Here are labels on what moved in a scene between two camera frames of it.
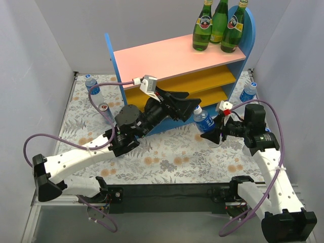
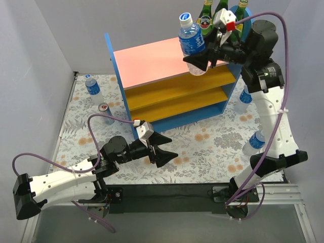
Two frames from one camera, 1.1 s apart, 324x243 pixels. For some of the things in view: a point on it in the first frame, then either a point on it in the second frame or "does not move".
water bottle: x=204 y=124 -> x=192 y=40
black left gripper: x=169 y=107 -> x=152 y=151
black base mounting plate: x=201 y=198 does not move
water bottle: x=95 y=92 does not move
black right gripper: x=223 y=132 -> x=212 y=53
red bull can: x=104 y=108 does not move
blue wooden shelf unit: x=166 y=81 does not move
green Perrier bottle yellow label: x=203 y=29 does not move
